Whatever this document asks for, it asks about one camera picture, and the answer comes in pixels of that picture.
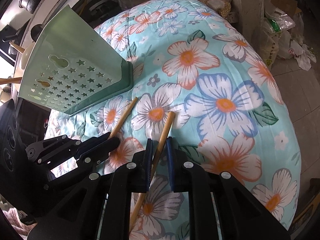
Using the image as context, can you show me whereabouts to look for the bamboo chopstick six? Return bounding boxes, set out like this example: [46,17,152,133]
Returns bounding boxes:
[129,111,175,232]

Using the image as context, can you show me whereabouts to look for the floral quilt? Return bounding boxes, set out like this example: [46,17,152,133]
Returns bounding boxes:
[46,0,301,228]

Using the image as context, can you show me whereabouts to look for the bamboo chopstick three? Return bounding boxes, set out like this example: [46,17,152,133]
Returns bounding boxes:
[9,41,25,54]

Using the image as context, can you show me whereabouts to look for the bag of grains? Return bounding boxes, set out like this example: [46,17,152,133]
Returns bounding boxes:
[200,0,232,18]

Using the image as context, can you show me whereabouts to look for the white plastic bag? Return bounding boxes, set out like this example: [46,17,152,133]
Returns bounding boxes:
[277,30,317,71]

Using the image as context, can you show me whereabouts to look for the bamboo chopstick two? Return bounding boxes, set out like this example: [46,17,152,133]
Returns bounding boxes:
[110,97,138,138]

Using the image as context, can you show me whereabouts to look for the green utensil holder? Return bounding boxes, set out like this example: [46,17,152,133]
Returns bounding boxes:
[18,6,133,115]

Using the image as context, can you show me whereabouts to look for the cardboard box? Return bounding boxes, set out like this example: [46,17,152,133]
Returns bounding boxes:
[262,0,303,18]

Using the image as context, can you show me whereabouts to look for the bamboo chopstick one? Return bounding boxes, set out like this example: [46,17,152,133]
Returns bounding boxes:
[0,77,22,85]

